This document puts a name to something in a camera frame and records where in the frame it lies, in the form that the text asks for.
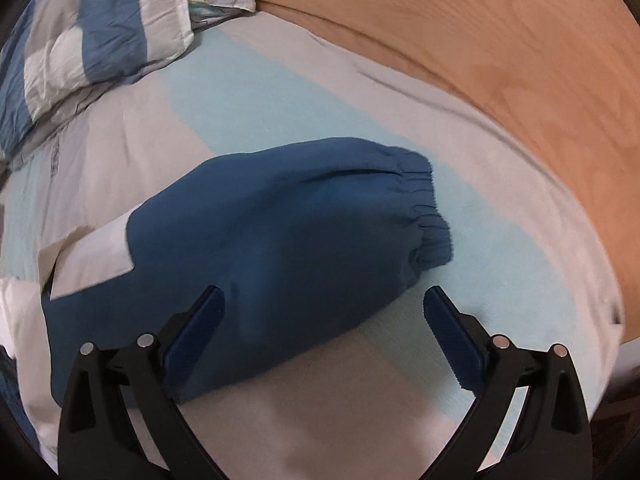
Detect wooden headboard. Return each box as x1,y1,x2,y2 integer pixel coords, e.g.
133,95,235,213
237,0,640,346

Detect blue jacket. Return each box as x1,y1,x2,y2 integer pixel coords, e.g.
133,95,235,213
40,137,455,407

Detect striped bed sheet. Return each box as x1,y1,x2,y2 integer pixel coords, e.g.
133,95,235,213
0,10,627,480

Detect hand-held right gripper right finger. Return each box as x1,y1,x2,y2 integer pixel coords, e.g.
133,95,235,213
424,286,593,480

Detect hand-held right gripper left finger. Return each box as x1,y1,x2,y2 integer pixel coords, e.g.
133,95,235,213
57,286,231,480

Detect blue grey checked quilt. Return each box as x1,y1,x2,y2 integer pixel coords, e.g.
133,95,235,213
0,0,197,160

